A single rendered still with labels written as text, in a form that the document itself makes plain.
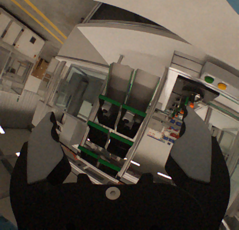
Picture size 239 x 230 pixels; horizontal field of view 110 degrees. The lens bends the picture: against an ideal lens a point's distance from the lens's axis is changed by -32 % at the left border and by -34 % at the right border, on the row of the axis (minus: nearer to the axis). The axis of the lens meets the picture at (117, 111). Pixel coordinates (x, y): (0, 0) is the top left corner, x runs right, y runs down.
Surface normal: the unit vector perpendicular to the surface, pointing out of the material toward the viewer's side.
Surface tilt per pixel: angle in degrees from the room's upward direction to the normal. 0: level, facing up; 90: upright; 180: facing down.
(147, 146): 90
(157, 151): 90
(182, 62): 90
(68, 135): 90
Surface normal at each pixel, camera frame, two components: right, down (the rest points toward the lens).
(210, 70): -0.30, -0.14
